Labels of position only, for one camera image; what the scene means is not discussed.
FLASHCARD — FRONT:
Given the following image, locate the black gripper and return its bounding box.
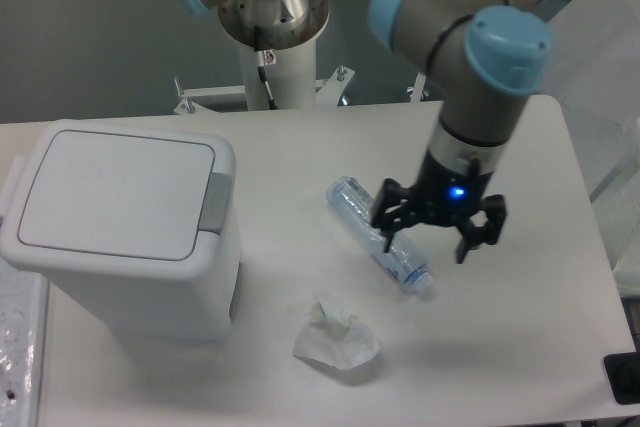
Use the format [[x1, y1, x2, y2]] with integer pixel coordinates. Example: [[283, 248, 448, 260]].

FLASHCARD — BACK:
[[370, 150, 507, 264]]

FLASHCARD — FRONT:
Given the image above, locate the white push-lid trash can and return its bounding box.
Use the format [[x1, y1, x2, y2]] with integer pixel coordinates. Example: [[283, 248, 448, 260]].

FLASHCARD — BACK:
[[1, 120, 241, 341]]

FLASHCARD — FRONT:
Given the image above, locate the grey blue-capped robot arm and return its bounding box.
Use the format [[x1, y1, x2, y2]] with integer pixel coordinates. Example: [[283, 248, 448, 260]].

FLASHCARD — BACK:
[[181, 0, 552, 261]]

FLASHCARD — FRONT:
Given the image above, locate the crushed clear plastic bottle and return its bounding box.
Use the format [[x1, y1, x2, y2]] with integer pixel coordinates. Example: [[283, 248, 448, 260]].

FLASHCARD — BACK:
[[325, 176, 433, 296]]

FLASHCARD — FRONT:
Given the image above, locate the crumpled white tissue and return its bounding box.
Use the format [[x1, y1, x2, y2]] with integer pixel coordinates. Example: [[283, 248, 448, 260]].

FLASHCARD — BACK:
[[292, 290, 382, 371]]

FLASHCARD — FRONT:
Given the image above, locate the translucent plastic box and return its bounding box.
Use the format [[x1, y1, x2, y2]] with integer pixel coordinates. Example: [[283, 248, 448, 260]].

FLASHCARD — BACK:
[[541, 0, 639, 298]]

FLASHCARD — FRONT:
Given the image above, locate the black device at edge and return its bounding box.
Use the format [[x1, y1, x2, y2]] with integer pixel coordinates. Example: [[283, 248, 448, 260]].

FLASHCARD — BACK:
[[603, 352, 639, 405]]

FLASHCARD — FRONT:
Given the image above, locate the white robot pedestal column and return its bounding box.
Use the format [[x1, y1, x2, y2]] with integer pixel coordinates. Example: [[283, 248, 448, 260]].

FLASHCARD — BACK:
[[217, 0, 331, 111]]

